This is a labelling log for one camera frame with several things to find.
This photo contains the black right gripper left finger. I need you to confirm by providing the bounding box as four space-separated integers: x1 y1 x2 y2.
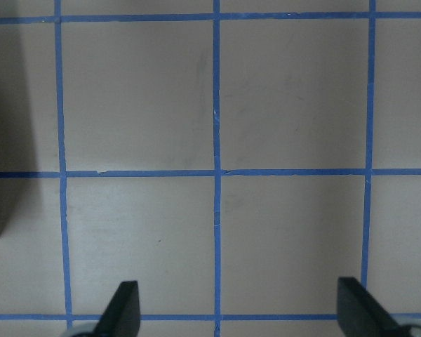
93 281 141 337

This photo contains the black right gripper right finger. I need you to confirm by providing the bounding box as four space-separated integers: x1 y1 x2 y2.
336 277 402 337

